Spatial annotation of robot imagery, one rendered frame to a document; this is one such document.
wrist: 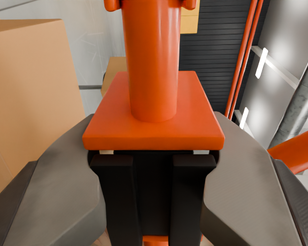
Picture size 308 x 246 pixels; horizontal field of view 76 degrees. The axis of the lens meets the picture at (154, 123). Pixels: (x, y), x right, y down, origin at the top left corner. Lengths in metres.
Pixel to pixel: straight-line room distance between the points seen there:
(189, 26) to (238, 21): 4.31
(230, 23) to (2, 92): 11.17
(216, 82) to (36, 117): 12.11
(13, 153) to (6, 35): 0.10
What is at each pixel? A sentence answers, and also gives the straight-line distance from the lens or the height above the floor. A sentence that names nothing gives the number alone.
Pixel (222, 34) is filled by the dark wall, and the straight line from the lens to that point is 11.32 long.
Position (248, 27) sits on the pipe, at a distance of 8.32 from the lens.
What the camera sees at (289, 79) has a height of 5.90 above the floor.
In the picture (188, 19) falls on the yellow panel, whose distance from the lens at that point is 7.46.
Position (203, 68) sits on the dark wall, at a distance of 11.67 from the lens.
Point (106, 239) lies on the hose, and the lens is 0.18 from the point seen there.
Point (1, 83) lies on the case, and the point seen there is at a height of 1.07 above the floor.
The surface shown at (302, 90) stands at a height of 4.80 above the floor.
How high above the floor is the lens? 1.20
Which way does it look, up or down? 2 degrees down
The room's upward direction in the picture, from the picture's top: 89 degrees clockwise
